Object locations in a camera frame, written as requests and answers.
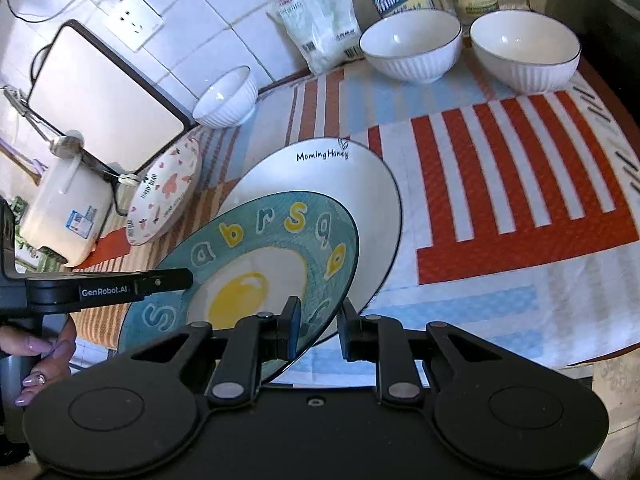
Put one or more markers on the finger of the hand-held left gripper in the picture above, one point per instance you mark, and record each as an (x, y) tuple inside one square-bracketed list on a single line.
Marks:
[(165, 282)]

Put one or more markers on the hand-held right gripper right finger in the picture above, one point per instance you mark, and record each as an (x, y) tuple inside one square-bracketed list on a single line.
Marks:
[(345, 332)]

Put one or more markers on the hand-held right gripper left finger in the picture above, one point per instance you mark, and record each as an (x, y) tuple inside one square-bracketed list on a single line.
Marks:
[(294, 322)]

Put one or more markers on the teal letter plate with egg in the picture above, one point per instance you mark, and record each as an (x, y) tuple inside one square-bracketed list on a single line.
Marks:
[(240, 292)]

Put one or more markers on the white ribbed bowl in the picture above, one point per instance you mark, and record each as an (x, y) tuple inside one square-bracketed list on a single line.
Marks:
[(525, 60), (225, 100), (410, 55)]

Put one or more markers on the person's left hand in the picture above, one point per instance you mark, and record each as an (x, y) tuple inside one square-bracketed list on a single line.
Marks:
[(55, 360)]

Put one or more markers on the green patterned cloth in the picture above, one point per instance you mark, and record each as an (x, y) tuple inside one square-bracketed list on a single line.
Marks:
[(30, 255)]

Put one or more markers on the white rice cooker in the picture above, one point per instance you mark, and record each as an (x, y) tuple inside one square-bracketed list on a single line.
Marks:
[(60, 210)]

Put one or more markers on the white floral plate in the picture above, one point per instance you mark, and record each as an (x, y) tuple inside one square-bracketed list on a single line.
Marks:
[(162, 190)]

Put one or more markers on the large white plate dark rim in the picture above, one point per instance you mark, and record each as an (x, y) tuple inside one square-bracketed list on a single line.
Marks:
[(320, 175)]

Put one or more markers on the striped tablecloth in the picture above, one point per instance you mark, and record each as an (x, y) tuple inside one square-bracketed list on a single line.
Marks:
[(500, 285)]

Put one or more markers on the white plastic bag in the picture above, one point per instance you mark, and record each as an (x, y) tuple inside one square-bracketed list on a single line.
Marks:
[(322, 25)]

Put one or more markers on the dark grey container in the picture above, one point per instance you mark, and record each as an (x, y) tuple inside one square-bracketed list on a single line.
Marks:
[(600, 20)]

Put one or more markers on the white wall socket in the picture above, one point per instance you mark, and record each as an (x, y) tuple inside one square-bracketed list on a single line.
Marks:
[(132, 21)]

